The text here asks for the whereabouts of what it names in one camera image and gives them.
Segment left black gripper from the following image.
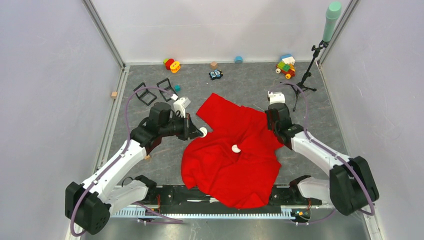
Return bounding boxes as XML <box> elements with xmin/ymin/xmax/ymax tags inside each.
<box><xmin>159</xmin><ymin>112</ymin><xmax>203</xmax><ymax>141</ymax></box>

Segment round dark brooch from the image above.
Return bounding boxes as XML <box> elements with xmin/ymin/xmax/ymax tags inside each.
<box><xmin>199</xmin><ymin>127</ymin><xmax>208</xmax><ymax>138</ymax></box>

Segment round orange brooch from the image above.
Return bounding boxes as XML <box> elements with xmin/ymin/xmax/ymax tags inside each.
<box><xmin>231</xmin><ymin>144</ymin><xmax>241</xmax><ymax>154</ymax></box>

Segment red t-shirt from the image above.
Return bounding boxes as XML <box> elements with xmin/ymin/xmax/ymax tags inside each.
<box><xmin>181</xmin><ymin>93</ymin><xmax>282</xmax><ymax>209</ymax></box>

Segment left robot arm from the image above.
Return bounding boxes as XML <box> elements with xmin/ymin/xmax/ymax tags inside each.
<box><xmin>65</xmin><ymin>97</ymin><xmax>208</xmax><ymax>237</ymax></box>

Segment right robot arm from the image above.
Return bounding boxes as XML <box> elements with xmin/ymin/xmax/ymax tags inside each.
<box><xmin>265</xmin><ymin>102</ymin><xmax>380</xmax><ymax>216</ymax></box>

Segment colourful brick toy car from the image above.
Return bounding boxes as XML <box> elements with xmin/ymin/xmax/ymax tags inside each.
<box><xmin>275</xmin><ymin>54</ymin><xmax>296</xmax><ymax>80</ymax></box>

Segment black display case right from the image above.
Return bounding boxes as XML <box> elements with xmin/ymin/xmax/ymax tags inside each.
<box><xmin>156</xmin><ymin>78</ymin><xmax>178</xmax><ymax>102</ymax></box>

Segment red yellow green toy blocks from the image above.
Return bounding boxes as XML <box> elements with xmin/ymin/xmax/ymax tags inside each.
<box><xmin>163</xmin><ymin>58</ymin><xmax>181</xmax><ymax>73</ymax></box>

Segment brown wooden cube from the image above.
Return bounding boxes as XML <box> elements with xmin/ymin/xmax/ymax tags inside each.
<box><xmin>209</xmin><ymin>61</ymin><xmax>218</xmax><ymax>70</ymax></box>

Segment blue cylinder block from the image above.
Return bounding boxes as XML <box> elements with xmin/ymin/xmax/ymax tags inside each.
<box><xmin>233</xmin><ymin>55</ymin><xmax>244</xmax><ymax>64</ymax></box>

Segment green microphone on tripod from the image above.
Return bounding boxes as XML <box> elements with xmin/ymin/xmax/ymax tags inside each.
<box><xmin>285</xmin><ymin>0</ymin><xmax>342</xmax><ymax>112</ymax></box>

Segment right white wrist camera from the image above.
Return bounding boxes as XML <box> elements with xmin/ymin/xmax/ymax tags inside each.
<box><xmin>267</xmin><ymin>91</ymin><xmax>286</xmax><ymax>105</ymax></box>

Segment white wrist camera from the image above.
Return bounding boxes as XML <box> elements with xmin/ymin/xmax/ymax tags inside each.
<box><xmin>267</xmin><ymin>91</ymin><xmax>286</xmax><ymax>105</ymax></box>
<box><xmin>171</xmin><ymin>94</ymin><xmax>191</xmax><ymax>118</ymax></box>

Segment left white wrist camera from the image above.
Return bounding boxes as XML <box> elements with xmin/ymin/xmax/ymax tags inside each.
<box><xmin>171</xmin><ymin>94</ymin><xmax>191</xmax><ymax>118</ymax></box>

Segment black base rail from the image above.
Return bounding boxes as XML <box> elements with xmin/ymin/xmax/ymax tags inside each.
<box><xmin>140</xmin><ymin>185</ymin><xmax>323</xmax><ymax>215</ymax></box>

